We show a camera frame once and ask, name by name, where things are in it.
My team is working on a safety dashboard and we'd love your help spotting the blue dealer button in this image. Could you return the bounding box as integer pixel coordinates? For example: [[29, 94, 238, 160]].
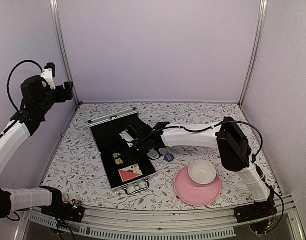
[[164, 153, 174, 162]]

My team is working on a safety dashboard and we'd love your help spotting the aluminium poker case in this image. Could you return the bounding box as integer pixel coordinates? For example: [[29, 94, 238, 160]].
[[87, 107, 157, 196]]

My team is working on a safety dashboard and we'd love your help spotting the blue gold card deck box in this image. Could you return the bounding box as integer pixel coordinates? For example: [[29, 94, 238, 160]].
[[112, 153, 124, 166]]

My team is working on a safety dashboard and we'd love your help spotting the pink card deck box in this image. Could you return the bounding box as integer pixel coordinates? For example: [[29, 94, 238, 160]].
[[118, 164, 143, 182]]

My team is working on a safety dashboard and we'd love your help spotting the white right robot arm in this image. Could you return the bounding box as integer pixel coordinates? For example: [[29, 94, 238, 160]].
[[111, 117, 274, 218]]

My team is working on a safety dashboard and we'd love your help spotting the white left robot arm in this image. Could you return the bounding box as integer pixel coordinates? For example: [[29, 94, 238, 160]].
[[0, 75, 73, 219]]

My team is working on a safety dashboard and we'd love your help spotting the white bowl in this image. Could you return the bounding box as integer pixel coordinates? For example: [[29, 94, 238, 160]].
[[187, 160, 217, 187]]

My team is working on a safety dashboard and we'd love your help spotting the pink plate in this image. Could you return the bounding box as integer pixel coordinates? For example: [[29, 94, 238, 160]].
[[174, 167, 221, 207]]

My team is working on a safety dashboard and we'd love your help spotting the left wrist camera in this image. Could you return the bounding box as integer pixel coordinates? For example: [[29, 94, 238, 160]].
[[41, 62, 56, 90]]

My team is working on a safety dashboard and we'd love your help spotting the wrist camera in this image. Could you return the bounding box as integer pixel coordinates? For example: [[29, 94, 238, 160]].
[[119, 130, 135, 148], [41, 62, 56, 90]]

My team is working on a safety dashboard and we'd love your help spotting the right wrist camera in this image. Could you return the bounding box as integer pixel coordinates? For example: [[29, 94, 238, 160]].
[[119, 130, 135, 148]]

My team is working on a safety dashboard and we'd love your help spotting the left aluminium frame post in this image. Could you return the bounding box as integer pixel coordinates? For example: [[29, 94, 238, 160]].
[[49, 0, 80, 107]]

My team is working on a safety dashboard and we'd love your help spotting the aluminium frame post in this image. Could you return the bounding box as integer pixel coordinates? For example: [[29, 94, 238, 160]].
[[238, 0, 268, 108], [49, 0, 80, 107]]

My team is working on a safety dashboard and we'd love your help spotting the front aluminium rail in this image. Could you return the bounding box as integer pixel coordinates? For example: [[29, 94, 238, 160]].
[[14, 195, 306, 240]]

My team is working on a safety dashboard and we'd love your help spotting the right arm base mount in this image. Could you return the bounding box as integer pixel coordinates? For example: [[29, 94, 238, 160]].
[[234, 202, 277, 223]]

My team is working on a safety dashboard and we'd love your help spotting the right aluminium frame post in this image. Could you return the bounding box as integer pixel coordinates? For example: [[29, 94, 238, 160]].
[[238, 0, 268, 108]]

